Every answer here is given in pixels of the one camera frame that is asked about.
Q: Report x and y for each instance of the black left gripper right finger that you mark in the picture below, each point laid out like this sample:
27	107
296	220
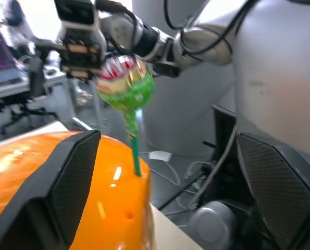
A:
282	187

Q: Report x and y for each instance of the white power adapter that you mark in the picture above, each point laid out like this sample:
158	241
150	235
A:
160	155

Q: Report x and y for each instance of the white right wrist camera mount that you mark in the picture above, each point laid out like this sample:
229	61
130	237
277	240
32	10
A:
96	24

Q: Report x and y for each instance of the green lollipop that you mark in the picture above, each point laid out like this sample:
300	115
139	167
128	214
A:
134	89

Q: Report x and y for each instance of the grey round robot joint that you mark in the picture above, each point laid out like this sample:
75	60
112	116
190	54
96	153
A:
212	224

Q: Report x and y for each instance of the black office chair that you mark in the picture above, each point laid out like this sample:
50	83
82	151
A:
36	86

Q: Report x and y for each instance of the grey office desk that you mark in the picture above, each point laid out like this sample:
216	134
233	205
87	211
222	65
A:
11	86

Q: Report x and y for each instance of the person in white top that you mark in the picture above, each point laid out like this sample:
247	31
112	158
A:
14	23

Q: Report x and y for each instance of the silver robot torso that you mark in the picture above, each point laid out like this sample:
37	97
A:
277	78

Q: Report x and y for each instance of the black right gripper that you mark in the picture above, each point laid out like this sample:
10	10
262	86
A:
79	56

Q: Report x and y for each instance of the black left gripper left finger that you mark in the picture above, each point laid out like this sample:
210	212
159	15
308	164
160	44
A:
53	203

